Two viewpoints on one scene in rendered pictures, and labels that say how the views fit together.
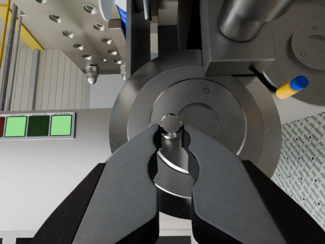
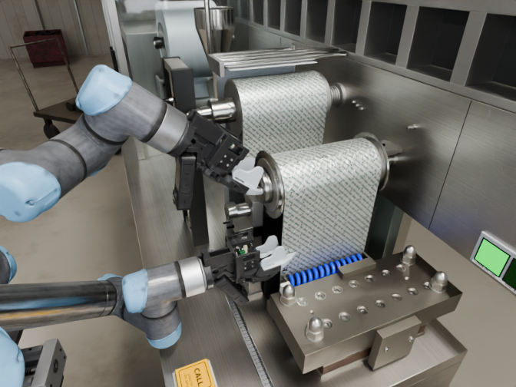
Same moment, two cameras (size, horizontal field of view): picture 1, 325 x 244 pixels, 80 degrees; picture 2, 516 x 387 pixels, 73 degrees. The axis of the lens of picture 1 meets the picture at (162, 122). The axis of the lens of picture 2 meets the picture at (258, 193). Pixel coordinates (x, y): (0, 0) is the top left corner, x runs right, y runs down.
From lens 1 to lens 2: 67 cm
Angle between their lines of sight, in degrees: 67
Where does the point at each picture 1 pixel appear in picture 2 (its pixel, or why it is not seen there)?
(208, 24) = (252, 214)
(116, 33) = (345, 269)
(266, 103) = not seen: hidden behind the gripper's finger
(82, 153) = (480, 207)
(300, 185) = (292, 117)
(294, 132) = (291, 145)
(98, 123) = (451, 228)
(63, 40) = (394, 308)
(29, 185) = not seen: outside the picture
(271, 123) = not seen: hidden behind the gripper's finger
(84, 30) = (365, 292)
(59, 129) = (494, 253)
